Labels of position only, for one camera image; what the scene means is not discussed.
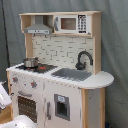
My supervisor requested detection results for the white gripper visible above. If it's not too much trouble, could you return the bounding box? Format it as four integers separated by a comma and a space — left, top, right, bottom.
0, 82, 12, 109

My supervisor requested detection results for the white oven door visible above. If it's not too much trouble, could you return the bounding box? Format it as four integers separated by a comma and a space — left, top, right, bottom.
11, 86, 44, 128

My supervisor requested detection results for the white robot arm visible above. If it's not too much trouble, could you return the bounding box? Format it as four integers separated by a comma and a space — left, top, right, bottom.
0, 82, 36, 128

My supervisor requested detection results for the wooden toy kitchen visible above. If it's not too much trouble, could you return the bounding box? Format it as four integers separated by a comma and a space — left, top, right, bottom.
7, 11, 114, 128

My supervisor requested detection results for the left red stove knob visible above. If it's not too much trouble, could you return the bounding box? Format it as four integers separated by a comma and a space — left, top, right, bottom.
12, 77, 18, 83

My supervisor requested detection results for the red stove knob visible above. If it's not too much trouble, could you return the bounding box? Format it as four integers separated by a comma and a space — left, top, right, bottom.
12, 77, 18, 83
31, 81, 37, 88

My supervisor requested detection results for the right red stove knob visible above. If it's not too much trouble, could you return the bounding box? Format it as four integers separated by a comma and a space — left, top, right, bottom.
31, 81, 37, 88

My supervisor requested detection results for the silver toy pot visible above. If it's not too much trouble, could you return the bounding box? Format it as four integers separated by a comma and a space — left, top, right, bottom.
23, 57, 38, 68

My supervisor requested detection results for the black toy stovetop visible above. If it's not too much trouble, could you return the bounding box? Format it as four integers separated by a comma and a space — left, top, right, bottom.
18, 63, 55, 73

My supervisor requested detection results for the grey ice dispenser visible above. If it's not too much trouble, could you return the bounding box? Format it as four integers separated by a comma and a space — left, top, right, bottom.
54, 94, 70, 120

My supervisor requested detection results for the grey toy sink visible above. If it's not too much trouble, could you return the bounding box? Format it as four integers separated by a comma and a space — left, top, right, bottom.
52, 68, 92, 81

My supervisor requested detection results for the grey range hood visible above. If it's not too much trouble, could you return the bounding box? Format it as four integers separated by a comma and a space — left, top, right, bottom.
24, 16, 52, 34

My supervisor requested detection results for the black toy faucet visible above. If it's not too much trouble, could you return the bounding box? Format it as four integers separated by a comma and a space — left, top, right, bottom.
75, 51, 93, 70

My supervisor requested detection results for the white toy microwave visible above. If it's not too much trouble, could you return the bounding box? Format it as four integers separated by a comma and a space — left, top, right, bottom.
54, 15, 91, 34

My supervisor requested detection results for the grey cabinet door handle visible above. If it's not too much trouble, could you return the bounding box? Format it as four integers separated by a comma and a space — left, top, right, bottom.
47, 102, 51, 120

